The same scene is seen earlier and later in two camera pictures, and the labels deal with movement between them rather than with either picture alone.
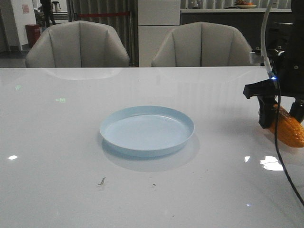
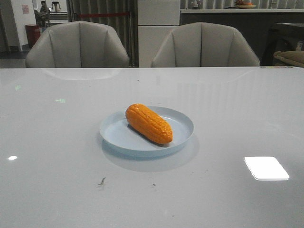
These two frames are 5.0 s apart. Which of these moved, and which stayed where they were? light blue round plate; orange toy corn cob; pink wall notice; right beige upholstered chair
Moved: orange toy corn cob
Stayed: right beige upholstered chair; pink wall notice; light blue round plate
